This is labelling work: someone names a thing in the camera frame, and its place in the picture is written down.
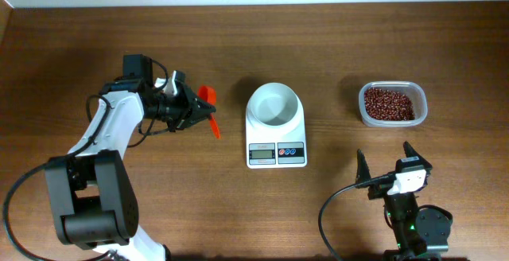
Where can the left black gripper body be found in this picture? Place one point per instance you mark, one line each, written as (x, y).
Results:
(183, 107)

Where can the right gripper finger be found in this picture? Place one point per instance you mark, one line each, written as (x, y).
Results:
(409, 151)
(363, 172)

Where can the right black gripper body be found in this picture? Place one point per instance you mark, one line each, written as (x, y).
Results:
(383, 189)

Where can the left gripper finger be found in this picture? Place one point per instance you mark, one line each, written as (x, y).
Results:
(202, 98)
(191, 118)

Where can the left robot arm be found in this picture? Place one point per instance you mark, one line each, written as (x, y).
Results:
(92, 200)

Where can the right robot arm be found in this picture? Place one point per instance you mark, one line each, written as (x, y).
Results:
(421, 231)

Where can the white round bowl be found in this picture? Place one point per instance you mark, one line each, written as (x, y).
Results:
(273, 105)

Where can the white digital kitchen scale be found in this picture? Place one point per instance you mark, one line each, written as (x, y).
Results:
(277, 147)

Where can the clear plastic food container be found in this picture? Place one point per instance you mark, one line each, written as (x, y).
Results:
(410, 89)

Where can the red adzuki beans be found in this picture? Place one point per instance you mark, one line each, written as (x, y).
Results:
(387, 105)

